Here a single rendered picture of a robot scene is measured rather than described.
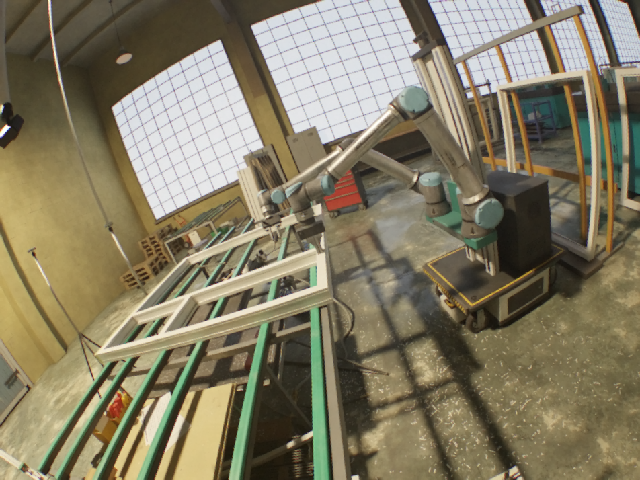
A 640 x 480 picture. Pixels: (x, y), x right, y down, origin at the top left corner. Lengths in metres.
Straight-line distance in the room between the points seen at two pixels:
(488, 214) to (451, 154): 0.32
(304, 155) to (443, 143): 7.52
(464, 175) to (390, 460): 1.41
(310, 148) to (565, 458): 8.49
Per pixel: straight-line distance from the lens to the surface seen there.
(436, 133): 1.24
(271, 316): 1.16
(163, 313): 1.94
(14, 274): 7.04
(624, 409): 1.78
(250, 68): 9.22
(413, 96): 1.22
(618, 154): 4.04
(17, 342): 7.16
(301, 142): 8.60
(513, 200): 1.75
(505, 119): 3.08
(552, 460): 1.57
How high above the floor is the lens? 1.44
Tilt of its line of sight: 18 degrees down
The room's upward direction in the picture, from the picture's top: 22 degrees counter-clockwise
